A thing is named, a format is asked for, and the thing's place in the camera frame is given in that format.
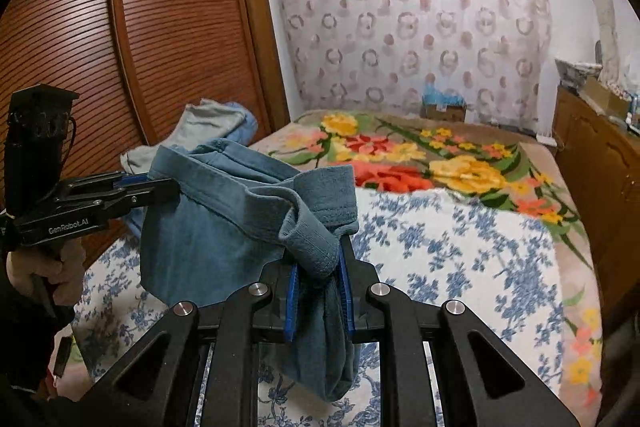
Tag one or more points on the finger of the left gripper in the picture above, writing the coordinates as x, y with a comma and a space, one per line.
99, 183
120, 201

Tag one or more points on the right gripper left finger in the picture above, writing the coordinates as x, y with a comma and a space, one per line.
276, 319

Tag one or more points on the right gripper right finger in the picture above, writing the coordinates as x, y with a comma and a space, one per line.
355, 277

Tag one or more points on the teal blue pants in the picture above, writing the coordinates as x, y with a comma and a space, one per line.
238, 210

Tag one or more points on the person's left hand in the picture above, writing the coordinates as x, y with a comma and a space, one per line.
66, 273

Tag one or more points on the blue floral white bedspread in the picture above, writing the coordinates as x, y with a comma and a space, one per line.
430, 244

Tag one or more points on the folded grey garment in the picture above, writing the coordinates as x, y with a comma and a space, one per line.
200, 126

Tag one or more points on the colourful floral blanket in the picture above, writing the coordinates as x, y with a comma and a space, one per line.
496, 169

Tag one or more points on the brown louvered wardrobe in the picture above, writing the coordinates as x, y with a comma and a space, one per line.
136, 64

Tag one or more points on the cardboard box with blue items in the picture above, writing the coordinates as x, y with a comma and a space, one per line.
442, 106

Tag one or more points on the circle patterned sheer curtain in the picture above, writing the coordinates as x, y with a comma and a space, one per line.
380, 54

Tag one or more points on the wooden sideboard cabinet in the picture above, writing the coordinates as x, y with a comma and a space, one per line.
600, 165

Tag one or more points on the stack of newspapers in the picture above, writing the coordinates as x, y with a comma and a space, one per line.
573, 76

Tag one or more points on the cardboard box on sideboard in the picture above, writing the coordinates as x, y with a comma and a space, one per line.
603, 99

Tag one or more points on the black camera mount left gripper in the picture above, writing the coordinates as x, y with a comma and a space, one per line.
38, 122

